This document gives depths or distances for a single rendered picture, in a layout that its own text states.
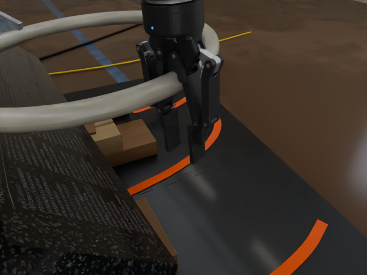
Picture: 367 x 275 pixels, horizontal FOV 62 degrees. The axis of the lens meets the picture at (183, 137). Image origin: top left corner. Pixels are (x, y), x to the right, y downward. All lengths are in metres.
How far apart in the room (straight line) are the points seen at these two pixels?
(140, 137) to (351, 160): 1.15
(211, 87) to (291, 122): 1.70
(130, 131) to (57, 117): 1.36
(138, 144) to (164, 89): 1.24
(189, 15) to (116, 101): 0.13
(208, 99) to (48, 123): 0.19
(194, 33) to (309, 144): 1.60
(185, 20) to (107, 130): 1.26
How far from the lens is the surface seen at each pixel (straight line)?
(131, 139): 1.67
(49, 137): 0.73
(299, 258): 1.35
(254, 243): 1.35
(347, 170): 1.83
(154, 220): 1.24
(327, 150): 1.92
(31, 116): 0.39
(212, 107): 0.41
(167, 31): 0.37
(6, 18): 0.80
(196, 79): 0.42
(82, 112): 0.37
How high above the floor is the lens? 1.11
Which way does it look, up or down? 37 degrees down
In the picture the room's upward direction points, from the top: straight up
